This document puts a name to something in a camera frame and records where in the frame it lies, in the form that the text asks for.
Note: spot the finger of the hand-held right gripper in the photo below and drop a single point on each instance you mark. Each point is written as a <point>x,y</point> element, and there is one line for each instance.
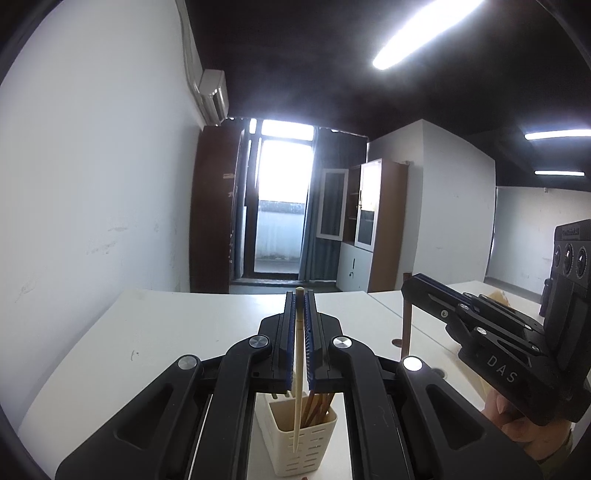
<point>438,304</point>
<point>489,304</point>

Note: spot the wooden cabinet with glass doors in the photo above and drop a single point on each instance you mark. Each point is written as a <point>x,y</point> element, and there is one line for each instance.
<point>374,217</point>

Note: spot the cream slotted utensil holder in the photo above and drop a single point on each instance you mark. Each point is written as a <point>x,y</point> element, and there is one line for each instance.
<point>314,443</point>

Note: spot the dark brown wooden wardrobe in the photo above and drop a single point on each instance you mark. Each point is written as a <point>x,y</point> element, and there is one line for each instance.
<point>214,207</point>

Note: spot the white wall air conditioner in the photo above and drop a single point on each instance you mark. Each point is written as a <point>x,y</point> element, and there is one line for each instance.
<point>214,94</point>

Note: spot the grey curtain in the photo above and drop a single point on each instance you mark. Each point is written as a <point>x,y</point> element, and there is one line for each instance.
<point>318,258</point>

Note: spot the person's right hand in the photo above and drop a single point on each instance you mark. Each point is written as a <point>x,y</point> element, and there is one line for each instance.
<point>517,429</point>

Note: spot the glass balcony door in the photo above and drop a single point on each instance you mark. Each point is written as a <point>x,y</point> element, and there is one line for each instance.
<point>281,203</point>

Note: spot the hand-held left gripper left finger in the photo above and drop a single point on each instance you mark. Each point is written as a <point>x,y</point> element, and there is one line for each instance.
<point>288,332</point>

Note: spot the light brown chopstick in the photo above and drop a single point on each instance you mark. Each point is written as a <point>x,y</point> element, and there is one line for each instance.
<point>307,408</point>

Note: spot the light wooden chopstick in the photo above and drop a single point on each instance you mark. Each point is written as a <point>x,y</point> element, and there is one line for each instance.
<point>300,323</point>

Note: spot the long ceiling light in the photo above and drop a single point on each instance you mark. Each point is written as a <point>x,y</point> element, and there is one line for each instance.
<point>558,134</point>
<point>563,172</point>
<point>425,34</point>

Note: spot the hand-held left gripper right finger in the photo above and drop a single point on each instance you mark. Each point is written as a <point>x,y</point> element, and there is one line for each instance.
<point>311,341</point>

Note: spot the brown paper bag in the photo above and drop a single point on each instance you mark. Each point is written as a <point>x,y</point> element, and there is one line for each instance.
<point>500,299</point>

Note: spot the dark brown chopstick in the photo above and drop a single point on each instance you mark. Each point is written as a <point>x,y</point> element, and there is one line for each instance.
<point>327,406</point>
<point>408,323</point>
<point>318,406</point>

